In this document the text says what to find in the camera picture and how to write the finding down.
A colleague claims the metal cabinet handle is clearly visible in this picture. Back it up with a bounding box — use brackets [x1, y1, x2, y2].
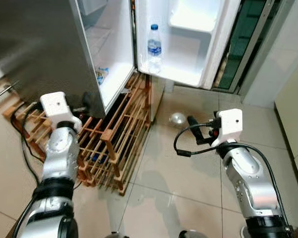
[0, 82, 19, 104]

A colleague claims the white fridge door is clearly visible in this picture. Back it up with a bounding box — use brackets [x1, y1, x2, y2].
[134, 0, 241, 90]

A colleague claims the blue snack bag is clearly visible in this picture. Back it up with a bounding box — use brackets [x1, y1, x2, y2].
[95, 67, 110, 85]

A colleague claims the wooden slatted rack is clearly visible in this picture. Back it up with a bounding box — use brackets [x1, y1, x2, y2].
[2, 73, 163, 195]

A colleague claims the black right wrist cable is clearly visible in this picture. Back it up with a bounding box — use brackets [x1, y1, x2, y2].
[173, 119, 224, 157]

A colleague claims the beige cabinet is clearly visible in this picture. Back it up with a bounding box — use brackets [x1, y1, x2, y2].
[275, 50, 298, 174]

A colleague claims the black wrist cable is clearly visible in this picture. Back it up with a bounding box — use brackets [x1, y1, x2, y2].
[9, 102, 45, 164]
[173, 119, 224, 157]

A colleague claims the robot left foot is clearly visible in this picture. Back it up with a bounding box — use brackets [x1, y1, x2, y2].
[104, 231, 130, 238]

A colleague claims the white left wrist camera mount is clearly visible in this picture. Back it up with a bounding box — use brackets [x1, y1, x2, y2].
[40, 92, 83, 132]

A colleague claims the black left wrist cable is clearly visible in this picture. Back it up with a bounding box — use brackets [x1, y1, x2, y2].
[9, 102, 45, 164]

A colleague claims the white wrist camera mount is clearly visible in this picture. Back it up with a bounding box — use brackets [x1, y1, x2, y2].
[211, 109, 243, 148]
[40, 92, 83, 132]

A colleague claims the green framed door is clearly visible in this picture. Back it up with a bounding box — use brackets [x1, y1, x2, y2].
[212, 0, 289, 94]

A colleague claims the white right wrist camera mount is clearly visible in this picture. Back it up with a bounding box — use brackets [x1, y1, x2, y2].
[211, 109, 243, 148]

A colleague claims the stainless steel fridge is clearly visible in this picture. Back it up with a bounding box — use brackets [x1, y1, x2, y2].
[0, 0, 136, 119]

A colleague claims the clear water bottle blue label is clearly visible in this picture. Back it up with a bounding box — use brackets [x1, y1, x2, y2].
[148, 24, 162, 74]

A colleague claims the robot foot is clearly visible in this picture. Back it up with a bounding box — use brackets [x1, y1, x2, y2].
[104, 231, 130, 238]
[179, 229, 209, 238]

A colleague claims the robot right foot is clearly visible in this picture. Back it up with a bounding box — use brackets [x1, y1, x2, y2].
[179, 229, 209, 238]

